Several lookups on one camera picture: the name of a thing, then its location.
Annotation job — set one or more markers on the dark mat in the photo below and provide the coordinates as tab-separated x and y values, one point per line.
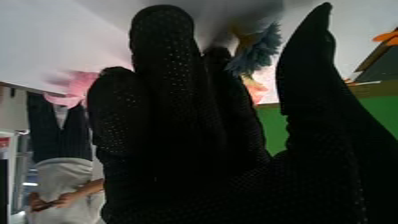
383	70

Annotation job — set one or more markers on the white sheet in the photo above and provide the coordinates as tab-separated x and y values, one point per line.
60	36

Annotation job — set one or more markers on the pink flower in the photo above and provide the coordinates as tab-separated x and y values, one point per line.
257	90
76	89

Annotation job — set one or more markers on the person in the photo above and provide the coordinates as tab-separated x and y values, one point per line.
63	173

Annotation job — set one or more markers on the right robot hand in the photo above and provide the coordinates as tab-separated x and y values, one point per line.
225	173

